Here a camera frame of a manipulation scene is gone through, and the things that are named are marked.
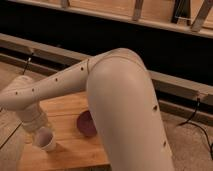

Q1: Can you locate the black cable on right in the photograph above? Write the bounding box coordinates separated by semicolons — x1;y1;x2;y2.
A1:
176;96;213;161

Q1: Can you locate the black cable on left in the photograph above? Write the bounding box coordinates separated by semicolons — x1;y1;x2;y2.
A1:
0;49;35;150

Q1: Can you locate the dark purple bowl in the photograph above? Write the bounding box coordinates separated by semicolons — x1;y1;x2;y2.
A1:
77;110;97;137

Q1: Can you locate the white ceramic cup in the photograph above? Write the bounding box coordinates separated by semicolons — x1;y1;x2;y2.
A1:
34;127;56;152

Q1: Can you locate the black cable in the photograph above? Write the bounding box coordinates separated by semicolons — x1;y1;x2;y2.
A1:
0;49;35;150
176;96;213;161

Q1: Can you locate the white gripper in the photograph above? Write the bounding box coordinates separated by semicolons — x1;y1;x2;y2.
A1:
22;113;48;134

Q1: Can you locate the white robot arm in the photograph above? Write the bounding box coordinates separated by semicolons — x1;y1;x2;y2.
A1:
0;48;175;171

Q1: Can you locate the wooden board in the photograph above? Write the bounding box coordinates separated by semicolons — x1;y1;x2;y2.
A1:
18;92;108;171

